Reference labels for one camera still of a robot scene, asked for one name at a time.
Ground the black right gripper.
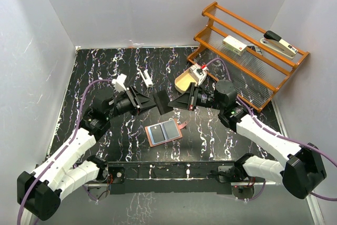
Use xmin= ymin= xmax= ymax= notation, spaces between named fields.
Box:
xmin=168 ymin=82 xmax=225 ymax=111

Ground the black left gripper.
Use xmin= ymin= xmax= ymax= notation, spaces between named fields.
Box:
xmin=106 ymin=85 xmax=158 ymax=120

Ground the beige oval card tray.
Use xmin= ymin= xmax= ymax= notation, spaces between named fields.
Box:
xmin=174 ymin=66 xmax=197 ymax=94

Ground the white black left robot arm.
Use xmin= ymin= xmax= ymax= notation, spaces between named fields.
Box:
xmin=17 ymin=86 xmax=156 ymax=224

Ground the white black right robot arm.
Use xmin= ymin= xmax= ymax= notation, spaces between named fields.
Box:
xmin=168 ymin=80 xmax=327 ymax=199

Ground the white staple remover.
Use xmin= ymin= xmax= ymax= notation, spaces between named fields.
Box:
xmin=138 ymin=69 xmax=153 ymax=88

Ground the white red staples box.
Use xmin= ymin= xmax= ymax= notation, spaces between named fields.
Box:
xmin=222 ymin=35 xmax=247 ymax=55

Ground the orange wooden shelf rack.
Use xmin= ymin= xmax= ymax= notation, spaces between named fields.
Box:
xmin=187 ymin=2 xmax=310 ymax=112

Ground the black beige stapler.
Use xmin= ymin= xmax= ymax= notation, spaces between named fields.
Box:
xmin=260 ymin=30 xmax=298 ymax=59

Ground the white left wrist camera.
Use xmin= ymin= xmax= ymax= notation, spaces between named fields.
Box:
xmin=112 ymin=73 xmax=127 ymax=92

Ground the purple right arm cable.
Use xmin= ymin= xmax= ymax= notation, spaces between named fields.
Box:
xmin=204 ymin=57 xmax=337 ymax=202

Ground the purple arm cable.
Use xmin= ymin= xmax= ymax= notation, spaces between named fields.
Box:
xmin=204 ymin=57 xmax=337 ymax=202
xmin=16 ymin=79 xmax=119 ymax=225

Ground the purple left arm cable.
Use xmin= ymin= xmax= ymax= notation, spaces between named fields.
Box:
xmin=16 ymin=79 xmax=119 ymax=225

